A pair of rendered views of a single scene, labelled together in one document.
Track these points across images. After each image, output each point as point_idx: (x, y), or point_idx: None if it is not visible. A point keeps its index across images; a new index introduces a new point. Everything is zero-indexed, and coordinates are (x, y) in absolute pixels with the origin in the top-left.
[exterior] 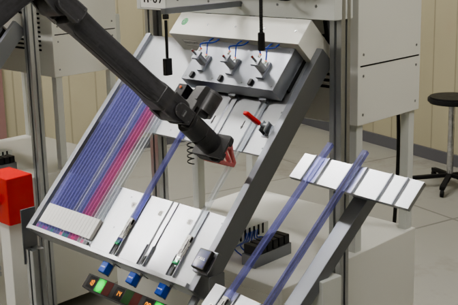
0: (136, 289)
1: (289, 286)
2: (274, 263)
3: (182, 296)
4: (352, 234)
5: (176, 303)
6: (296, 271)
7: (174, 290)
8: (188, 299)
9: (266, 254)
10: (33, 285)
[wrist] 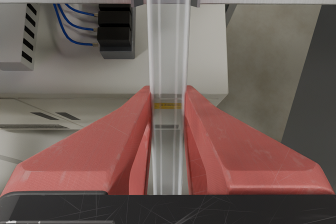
0: None
1: (227, 77)
2: (142, 19)
3: (20, 109)
4: None
5: (14, 111)
6: (196, 25)
7: (1, 108)
8: (34, 109)
9: (133, 24)
10: None
